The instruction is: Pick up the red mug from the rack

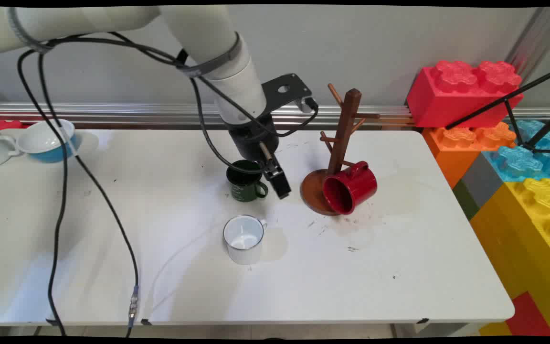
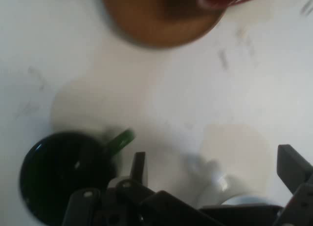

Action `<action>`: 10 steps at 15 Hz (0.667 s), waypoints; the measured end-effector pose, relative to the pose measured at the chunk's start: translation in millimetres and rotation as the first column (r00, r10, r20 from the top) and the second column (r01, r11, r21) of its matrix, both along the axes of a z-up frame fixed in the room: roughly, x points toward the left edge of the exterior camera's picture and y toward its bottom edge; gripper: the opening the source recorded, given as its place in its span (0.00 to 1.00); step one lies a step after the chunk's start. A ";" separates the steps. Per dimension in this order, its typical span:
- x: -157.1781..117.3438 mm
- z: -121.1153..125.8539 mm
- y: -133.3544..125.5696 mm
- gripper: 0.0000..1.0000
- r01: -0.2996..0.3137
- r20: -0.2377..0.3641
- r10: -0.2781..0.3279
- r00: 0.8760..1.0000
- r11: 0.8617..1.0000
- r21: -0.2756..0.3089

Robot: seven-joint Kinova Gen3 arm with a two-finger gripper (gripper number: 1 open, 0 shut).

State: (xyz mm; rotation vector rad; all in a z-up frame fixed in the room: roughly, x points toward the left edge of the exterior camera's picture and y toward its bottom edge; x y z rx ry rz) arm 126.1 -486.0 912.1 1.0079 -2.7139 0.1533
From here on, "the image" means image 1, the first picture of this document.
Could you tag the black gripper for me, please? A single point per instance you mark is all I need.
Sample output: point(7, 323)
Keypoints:
point(248, 138)

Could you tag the red ceramic mug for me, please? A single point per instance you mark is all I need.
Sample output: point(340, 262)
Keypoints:
point(356, 188)

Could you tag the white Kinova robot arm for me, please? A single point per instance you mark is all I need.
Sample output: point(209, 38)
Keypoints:
point(208, 28)

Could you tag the dark green enamel mug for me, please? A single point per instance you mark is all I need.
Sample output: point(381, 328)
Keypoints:
point(244, 188)

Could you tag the white enamel mug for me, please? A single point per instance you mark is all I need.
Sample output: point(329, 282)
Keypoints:
point(244, 234)

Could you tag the brown wooden mug tree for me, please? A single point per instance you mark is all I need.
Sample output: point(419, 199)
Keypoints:
point(346, 124)

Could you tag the big orange toy brick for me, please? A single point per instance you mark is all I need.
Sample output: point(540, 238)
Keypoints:
point(456, 148)

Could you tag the big dark green toy brick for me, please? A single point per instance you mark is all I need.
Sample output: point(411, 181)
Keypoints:
point(466, 200)

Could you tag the big red toy brick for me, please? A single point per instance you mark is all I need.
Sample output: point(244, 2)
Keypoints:
point(451, 95)

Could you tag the blue cup with white inside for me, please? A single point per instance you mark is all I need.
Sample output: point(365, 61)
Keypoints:
point(48, 141)

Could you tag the big light blue toy brick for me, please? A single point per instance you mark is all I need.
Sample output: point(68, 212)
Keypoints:
point(518, 162)

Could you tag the big yellow toy brick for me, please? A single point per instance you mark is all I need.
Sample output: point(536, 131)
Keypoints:
point(528, 239)

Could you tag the black tripod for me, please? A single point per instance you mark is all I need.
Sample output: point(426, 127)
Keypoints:
point(537, 136)

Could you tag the small flat red item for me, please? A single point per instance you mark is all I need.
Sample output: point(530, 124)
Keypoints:
point(7, 125)

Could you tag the small silver wrist camera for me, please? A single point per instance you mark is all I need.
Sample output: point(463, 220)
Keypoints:
point(307, 105)

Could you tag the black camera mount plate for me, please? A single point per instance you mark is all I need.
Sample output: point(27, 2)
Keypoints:
point(284, 91)

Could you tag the aluminium rail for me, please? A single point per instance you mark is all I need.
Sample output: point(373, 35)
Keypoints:
point(136, 114)

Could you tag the aluminium post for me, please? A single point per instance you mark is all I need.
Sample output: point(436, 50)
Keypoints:
point(537, 38)

